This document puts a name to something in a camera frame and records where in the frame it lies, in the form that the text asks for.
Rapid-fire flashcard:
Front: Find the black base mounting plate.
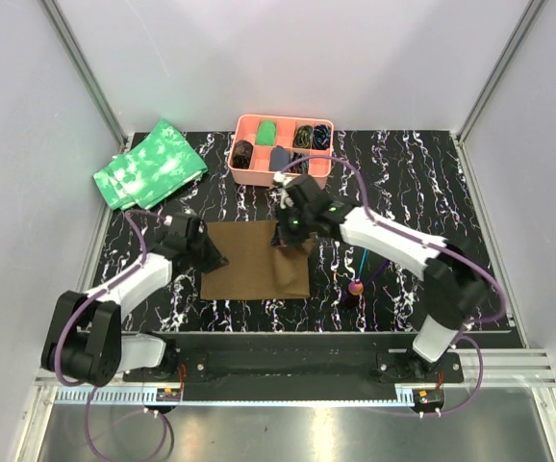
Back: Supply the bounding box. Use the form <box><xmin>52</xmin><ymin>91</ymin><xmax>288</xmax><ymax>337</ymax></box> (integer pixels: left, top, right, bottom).
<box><xmin>124</xmin><ymin>332</ymin><xmax>465</xmax><ymax>403</ymax></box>

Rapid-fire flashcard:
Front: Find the green rolled cloth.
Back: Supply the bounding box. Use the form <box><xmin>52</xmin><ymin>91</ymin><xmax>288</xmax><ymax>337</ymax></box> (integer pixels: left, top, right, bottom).
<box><xmin>255</xmin><ymin>119</ymin><xmax>277</xmax><ymax>146</ymax></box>

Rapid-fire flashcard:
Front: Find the blue grey rolled cloth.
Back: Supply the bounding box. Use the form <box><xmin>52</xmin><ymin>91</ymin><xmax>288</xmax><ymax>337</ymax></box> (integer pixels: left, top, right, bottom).
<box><xmin>269</xmin><ymin>145</ymin><xmax>291</xmax><ymax>171</ymax></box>

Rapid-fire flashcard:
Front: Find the black blue rolled cloth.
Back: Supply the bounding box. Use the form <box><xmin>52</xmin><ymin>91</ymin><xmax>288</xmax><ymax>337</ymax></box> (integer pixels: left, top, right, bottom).
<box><xmin>312</xmin><ymin>124</ymin><xmax>332</xmax><ymax>150</ymax></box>

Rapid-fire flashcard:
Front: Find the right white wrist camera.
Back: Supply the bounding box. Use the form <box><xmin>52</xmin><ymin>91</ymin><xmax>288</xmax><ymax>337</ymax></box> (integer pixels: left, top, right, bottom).
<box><xmin>272</xmin><ymin>171</ymin><xmax>293</xmax><ymax>209</ymax></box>

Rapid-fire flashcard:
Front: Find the black multicolour rolled cloth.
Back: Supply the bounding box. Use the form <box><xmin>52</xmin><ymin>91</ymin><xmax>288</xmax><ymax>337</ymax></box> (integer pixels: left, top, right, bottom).
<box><xmin>292</xmin><ymin>124</ymin><xmax>314</xmax><ymax>149</ymax></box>

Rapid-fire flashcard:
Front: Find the pink compartment tray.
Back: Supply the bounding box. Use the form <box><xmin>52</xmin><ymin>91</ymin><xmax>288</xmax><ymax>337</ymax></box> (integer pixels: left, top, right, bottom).
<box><xmin>228</xmin><ymin>114</ymin><xmax>335</xmax><ymax>188</ymax></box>

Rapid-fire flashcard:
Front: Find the green white patterned cloth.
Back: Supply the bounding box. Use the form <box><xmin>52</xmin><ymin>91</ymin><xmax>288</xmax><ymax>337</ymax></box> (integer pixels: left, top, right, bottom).
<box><xmin>93</xmin><ymin>119</ymin><xmax>208</xmax><ymax>210</ymax></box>

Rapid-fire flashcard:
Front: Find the black marble pattern mat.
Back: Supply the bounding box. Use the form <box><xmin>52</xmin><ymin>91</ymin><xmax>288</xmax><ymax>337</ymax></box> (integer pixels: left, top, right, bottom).
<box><xmin>63</xmin><ymin>129</ymin><xmax>524</xmax><ymax>348</ymax></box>

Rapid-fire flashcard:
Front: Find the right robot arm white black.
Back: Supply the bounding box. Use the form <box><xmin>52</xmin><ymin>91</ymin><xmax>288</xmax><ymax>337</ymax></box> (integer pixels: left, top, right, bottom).
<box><xmin>273</xmin><ymin>172</ymin><xmax>490</xmax><ymax>382</ymax></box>

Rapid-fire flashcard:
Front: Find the black patterned rolled cloth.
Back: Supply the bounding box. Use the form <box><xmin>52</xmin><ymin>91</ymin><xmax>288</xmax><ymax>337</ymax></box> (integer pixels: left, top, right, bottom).
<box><xmin>289</xmin><ymin>152</ymin><xmax>309</xmax><ymax>174</ymax></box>

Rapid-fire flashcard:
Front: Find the dark brown rolled cloth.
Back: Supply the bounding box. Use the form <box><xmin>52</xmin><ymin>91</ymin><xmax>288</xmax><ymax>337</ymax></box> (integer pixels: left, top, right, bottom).
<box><xmin>231</xmin><ymin>140</ymin><xmax>254</xmax><ymax>169</ymax></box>

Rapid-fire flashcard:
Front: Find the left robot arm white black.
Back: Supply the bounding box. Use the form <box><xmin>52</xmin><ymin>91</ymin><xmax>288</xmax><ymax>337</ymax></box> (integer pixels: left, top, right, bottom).
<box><xmin>40</xmin><ymin>211</ymin><xmax>228</xmax><ymax>387</ymax></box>

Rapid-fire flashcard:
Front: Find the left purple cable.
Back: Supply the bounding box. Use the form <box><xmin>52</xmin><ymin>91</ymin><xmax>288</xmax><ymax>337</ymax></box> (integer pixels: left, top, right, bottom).
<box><xmin>54</xmin><ymin>209</ymin><xmax>176</xmax><ymax>461</ymax></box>

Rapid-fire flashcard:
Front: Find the brown cloth napkin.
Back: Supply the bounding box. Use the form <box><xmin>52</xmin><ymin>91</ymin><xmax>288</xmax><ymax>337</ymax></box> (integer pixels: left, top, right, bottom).
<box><xmin>199</xmin><ymin>220</ymin><xmax>315</xmax><ymax>301</ymax></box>

